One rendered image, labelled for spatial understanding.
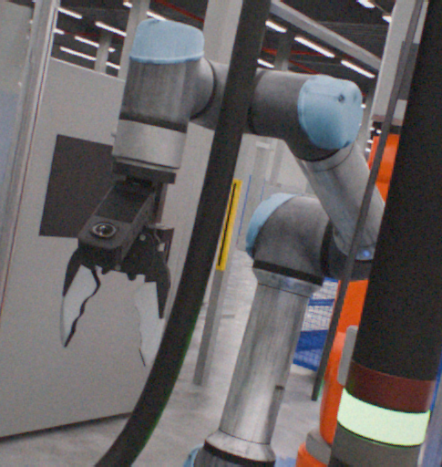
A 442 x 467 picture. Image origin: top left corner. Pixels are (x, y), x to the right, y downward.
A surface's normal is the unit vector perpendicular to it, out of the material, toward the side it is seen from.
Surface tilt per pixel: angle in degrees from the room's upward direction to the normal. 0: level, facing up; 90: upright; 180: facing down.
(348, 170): 113
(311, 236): 86
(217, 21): 90
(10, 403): 90
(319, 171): 152
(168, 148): 90
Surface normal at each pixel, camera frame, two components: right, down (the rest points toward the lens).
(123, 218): 0.10, -0.79
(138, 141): -0.23, 0.02
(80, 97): 0.80, 0.20
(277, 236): -0.51, -0.18
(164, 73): 0.12, 0.10
